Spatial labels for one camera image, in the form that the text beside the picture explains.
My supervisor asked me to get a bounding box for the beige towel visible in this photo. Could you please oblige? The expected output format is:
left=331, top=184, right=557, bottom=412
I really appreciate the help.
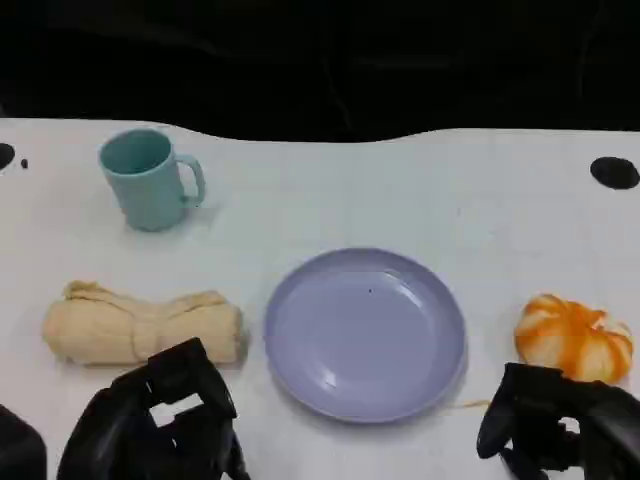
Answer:
left=41, top=280, right=250, bottom=369

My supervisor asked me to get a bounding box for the lilac plate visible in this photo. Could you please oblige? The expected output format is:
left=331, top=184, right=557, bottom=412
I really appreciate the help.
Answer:
left=263, top=246, right=468, bottom=425

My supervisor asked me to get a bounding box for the orange and white toy bread roll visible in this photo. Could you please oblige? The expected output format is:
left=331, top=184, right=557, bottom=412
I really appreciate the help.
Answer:
left=514, top=293, right=635, bottom=385

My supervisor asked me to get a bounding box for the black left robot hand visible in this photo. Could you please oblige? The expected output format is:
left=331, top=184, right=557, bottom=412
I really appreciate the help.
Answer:
left=56, top=336, right=252, bottom=480

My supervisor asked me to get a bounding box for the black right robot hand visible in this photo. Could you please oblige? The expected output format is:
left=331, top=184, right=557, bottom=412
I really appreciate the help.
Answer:
left=476, top=362, right=640, bottom=480

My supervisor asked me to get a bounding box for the pale green mug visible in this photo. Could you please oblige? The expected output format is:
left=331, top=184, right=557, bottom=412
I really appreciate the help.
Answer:
left=97, top=128, right=206, bottom=233

